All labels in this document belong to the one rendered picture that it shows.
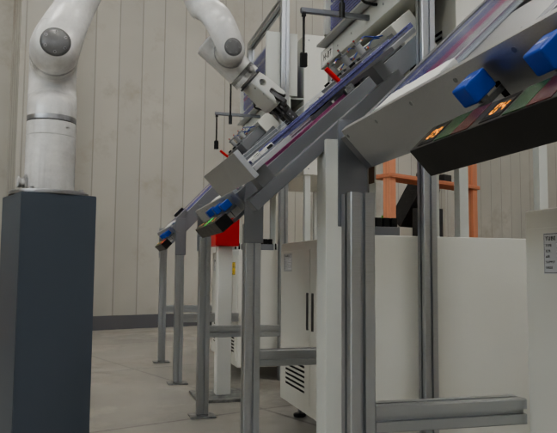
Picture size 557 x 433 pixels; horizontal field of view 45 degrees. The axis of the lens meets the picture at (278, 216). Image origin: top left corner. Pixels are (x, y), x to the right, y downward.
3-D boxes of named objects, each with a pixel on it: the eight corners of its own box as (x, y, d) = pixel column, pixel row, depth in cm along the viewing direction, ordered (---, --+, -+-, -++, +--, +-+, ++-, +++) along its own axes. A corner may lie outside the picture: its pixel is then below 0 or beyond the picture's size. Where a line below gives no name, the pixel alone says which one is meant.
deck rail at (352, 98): (252, 210, 173) (236, 192, 173) (250, 211, 175) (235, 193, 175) (431, 50, 191) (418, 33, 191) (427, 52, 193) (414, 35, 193)
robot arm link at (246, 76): (255, 57, 183) (263, 64, 184) (246, 68, 191) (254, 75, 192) (236, 77, 181) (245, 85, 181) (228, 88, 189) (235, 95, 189)
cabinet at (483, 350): (351, 469, 175) (350, 234, 180) (278, 413, 242) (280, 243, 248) (560, 453, 193) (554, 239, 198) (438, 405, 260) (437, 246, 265)
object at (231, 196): (250, 211, 175) (232, 191, 174) (208, 227, 239) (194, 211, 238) (254, 208, 176) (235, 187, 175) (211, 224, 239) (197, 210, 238)
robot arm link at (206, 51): (254, 57, 182) (247, 66, 191) (218, 23, 180) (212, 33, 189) (235, 79, 180) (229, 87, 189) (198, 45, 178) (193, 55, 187)
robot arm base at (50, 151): (19, 190, 153) (22, 111, 155) (-1, 197, 169) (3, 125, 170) (99, 196, 164) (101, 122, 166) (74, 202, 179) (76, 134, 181)
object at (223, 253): (197, 403, 259) (200, 204, 266) (188, 393, 283) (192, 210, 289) (257, 400, 266) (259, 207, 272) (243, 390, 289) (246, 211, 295)
